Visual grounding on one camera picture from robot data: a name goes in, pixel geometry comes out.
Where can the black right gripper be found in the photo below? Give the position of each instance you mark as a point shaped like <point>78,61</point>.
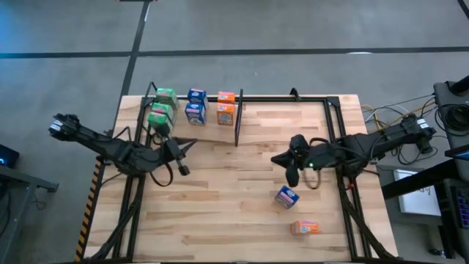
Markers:
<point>308,157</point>

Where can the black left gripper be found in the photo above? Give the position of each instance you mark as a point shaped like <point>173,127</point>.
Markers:
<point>166,154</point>

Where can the blue Frosted Flakes cereal box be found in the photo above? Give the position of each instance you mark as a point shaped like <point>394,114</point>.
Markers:
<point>195,113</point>
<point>287,197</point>
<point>197,94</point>

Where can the orange Mini-Wheats cereal box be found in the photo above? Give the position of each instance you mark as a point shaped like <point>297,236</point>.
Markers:
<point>225,114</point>
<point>305,227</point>
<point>226,97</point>

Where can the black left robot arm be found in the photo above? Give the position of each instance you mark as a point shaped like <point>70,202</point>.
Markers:
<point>95,141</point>

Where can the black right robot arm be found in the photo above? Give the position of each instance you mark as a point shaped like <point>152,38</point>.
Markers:
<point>381,141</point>

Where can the black shelf divider bar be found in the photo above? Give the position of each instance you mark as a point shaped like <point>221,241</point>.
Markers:
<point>239,124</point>

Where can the long black floor tape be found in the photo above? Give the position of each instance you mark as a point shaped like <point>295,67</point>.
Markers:
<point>256,51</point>

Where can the slanted black floor tape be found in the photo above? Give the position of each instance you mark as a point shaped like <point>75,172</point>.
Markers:
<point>136,44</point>

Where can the black desk beam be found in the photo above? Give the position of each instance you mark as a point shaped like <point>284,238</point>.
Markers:
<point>421,179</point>

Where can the white board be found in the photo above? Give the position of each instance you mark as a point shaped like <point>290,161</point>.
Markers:
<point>417,201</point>

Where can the black power adapter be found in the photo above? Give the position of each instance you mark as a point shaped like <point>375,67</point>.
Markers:
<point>425,146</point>

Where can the grey metal side table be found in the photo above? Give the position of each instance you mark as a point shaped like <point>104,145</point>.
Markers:
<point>29,179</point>

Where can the grey side cart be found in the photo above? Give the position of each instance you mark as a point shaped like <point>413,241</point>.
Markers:
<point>443,95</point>

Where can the black device with light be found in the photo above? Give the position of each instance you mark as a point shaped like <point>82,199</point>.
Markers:
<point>9,155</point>

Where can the black backlit keyboard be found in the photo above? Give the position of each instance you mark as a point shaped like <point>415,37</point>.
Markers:
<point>463,207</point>

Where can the black aluminium table frame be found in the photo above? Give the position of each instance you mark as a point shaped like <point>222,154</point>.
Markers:
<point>278,99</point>

